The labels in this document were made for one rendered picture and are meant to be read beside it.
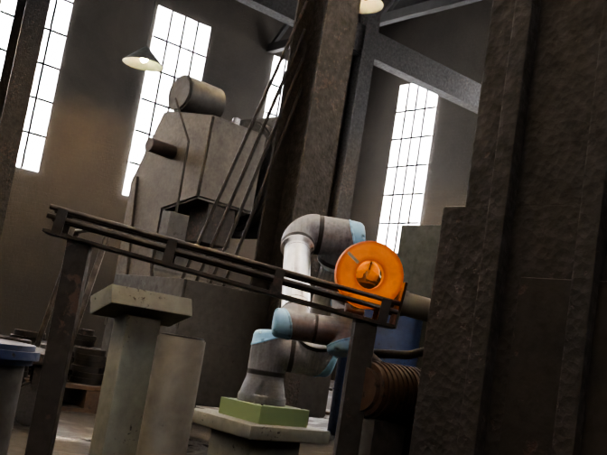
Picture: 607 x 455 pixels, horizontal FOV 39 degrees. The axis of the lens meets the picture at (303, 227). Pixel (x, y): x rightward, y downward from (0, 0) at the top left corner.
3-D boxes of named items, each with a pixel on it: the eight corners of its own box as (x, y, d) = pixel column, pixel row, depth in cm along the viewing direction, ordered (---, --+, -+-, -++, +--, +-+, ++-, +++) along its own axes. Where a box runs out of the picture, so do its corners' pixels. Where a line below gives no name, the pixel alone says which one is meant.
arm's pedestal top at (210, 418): (184, 420, 267) (186, 407, 267) (262, 426, 288) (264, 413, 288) (248, 440, 243) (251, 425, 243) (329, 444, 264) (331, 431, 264)
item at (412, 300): (437, 325, 194) (443, 299, 194) (399, 314, 193) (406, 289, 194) (431, 325, 200) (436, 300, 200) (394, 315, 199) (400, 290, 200)
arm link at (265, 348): (246, 366, 273) (252, 324, 275) (287, 373, 275) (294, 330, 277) (247, 368, 261) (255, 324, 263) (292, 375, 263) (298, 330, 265)
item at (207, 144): (67, 371, 770) (126, 68, 808) (175, 382, 854) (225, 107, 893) (163, 395, 668) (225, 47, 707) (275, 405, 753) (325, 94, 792)
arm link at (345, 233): (284, 357, 277) (319, 207, 254) (330, 364, 279) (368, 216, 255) (284, 380, 267) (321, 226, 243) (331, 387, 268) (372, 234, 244)
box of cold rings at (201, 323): (243, 413, 633) (263, 295, 645) (324, 435, 560) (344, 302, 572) (89, 397, 559) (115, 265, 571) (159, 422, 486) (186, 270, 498)
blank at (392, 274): (370, 323, 193) (368, 323, 197) (417, 274, 195) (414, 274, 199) (322, 274, 193) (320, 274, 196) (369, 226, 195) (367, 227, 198)
